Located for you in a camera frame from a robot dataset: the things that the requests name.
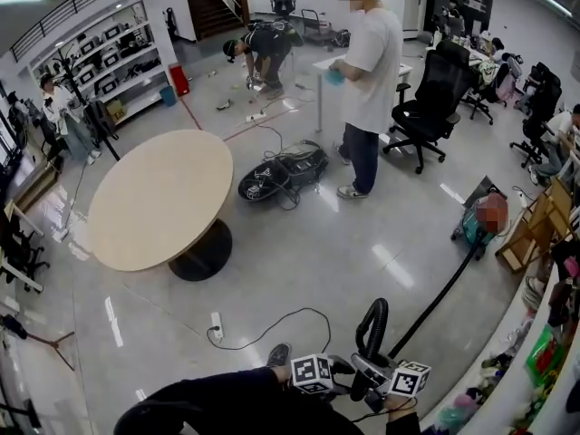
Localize white metal shelving rack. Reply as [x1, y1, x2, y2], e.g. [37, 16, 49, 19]
[419, 224, 580, 435]

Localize brown cardboard box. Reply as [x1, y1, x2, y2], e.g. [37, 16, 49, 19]
[103, 99, 127, 122]

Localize black and red tripod stand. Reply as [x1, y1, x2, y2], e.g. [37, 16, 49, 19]
[0, 313, 77, 372]

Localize person's torso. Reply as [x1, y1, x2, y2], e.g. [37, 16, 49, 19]
[180, 385, 391, 435]

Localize white equipment shelf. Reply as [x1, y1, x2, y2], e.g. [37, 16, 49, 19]
[27, 0, 172, 130]

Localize teal cap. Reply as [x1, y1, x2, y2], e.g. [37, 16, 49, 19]
[326, 67, 349, 89]

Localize person's left shoe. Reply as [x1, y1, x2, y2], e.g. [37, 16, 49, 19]
[266, 342, 293, 372]

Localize black equipment pack with cables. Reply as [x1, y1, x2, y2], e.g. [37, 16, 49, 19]
[237, 139, 331, 212]

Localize brown staircase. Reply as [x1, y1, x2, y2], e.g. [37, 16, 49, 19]
[180, 0, 251, 44]

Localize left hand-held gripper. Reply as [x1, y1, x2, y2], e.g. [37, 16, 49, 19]
[289, 352, 358, 399]

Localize black vacuum hose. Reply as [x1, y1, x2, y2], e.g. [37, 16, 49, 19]
[349, 231, 485, 402]

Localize black coat stand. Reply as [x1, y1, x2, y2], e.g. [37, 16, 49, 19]
[51, 45, 122, 162]

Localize black platform trolley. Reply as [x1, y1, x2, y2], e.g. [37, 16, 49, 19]
[300, 8, 337, 47]

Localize dark grey flat panel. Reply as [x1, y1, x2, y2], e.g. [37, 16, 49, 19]
[463, 174, 509, 208]

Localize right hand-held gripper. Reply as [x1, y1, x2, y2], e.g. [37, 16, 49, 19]
[348, 353, 433, 415]

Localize person's right forearm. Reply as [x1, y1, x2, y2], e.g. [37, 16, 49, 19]
[382, 396, 423, 435]

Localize white floor mop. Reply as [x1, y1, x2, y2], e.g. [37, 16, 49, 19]
[51, 160, 92, 244]

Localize green plastic bag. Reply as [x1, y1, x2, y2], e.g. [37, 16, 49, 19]
[525, 324, 568, 388]

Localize person's left forearm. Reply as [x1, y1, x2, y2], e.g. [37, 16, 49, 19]
[112, 363, 295, 435]

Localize office chair with pink clothes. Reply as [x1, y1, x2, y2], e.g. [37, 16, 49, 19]
[460, 54, 525, 126]

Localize red and teal vacuum cleaner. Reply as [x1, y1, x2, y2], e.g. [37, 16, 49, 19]
[450, 190, 512, 261]

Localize wooden shelf cart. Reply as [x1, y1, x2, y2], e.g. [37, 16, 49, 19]
[495, 178, 580, 275]

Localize white rectangular desk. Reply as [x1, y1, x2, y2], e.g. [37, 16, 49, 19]
[311, 52, 413, 134]

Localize black mesh office chair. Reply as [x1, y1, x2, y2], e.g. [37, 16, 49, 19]
[382, 38, 478, 176]

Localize red bin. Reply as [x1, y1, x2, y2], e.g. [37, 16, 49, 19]
[168, 63, 192, 97]

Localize round wooden table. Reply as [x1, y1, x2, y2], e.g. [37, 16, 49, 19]
[85, 128, 236, 283]

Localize black power cable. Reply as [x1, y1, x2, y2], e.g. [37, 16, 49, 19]
[206, 306, 333, 353]

